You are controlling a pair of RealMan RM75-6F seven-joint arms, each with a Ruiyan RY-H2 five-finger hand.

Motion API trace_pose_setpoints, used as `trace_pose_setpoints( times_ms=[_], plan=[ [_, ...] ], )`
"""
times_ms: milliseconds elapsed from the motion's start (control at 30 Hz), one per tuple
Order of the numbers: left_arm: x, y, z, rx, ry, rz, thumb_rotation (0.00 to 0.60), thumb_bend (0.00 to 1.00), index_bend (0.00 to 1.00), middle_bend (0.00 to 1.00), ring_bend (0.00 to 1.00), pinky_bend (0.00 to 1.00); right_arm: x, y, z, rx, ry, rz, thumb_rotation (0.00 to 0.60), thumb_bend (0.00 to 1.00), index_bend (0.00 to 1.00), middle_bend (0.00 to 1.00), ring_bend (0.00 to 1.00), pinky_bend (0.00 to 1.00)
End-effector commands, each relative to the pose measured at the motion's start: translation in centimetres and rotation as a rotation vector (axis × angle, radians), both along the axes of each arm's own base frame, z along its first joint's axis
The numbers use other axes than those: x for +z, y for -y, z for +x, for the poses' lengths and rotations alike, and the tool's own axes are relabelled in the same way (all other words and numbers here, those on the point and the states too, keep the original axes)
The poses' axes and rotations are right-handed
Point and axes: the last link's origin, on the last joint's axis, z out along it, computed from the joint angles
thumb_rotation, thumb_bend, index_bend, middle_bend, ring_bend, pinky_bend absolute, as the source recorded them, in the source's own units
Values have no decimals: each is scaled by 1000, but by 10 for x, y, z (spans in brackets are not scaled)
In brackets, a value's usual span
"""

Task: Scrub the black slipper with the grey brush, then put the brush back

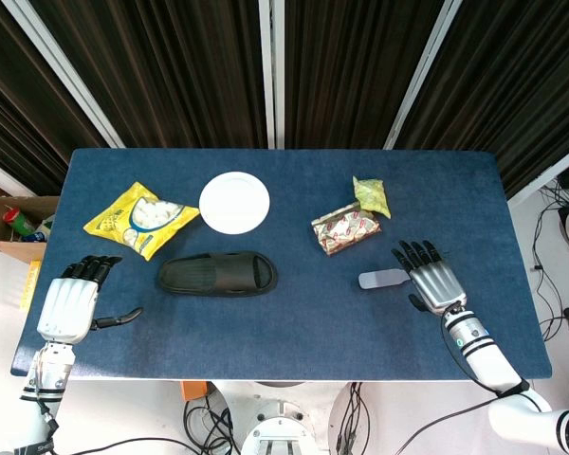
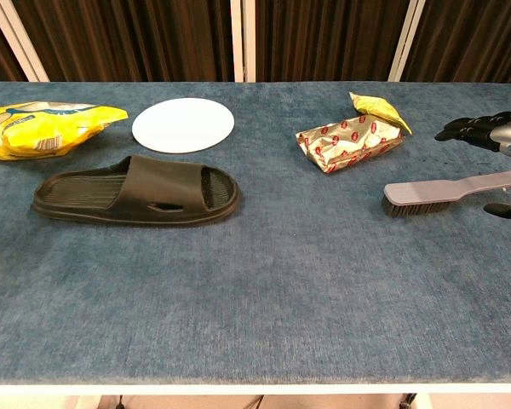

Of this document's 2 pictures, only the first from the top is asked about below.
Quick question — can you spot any green can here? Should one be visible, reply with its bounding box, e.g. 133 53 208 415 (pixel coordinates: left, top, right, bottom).
3 208 37 238

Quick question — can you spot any black rubber slipper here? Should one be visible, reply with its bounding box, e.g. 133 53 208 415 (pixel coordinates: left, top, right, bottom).
157 250 279 299

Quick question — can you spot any orange box under table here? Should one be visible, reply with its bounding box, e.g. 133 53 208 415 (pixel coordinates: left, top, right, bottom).
179 379 209 403

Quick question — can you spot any white round plate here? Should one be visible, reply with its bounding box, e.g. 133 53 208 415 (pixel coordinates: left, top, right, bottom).
198 171 271 235

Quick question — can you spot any blue table cloth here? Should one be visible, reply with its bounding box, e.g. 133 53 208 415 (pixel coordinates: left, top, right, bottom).
9 148 553 381

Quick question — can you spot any black floor cable bundle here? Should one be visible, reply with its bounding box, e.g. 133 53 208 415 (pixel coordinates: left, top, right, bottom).
183 396 242 455
334 381 376 455
531 185 569 343

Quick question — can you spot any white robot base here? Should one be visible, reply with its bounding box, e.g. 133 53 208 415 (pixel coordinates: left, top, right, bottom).
212 380 361 455

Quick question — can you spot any yellow flat box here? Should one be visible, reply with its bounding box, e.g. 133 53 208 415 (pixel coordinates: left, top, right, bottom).
18 259 43 312

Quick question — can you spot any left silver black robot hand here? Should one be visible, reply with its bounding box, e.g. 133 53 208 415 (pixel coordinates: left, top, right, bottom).
36 254 144 345

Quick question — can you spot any white partition frame post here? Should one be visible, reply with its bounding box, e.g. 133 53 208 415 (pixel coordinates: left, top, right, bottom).
383 0 464 151
2 0 125 150
258 0 286 151

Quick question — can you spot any yellow snack bag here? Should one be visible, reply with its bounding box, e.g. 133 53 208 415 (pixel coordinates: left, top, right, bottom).
83 181 201 263

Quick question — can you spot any red printed foil snack pack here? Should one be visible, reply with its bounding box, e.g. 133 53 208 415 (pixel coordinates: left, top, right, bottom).
310 200 383 258

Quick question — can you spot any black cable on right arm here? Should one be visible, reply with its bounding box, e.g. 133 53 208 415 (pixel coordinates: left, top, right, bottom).
396 307 530 454

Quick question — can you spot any green yellow snack packet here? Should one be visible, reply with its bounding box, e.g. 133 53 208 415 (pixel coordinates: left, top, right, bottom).
352 175 393 220

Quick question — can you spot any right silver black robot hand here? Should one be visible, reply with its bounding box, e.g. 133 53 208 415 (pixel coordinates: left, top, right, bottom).
391 240 469 316

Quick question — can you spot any white blue carton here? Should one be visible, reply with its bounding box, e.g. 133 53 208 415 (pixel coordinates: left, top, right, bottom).
28 213 57 244

